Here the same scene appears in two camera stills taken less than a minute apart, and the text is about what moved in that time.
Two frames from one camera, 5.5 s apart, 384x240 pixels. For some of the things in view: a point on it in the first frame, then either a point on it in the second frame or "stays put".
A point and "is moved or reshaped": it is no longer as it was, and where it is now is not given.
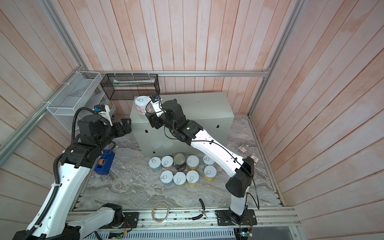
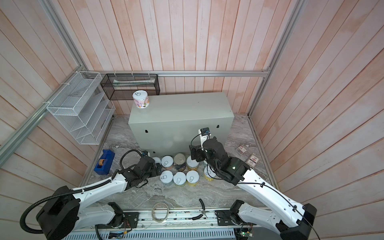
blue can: [166, 178] stays put
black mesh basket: [126, 86] stays put
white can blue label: [141, 102] is moved or reshaped
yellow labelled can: [210, 173] stays put
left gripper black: [128, 127] → [154, 173]
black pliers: [203, 211] stays put
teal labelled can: [155, 164] stays put
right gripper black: [155, 121] → [196, 150]
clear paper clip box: [241, 150] stays put
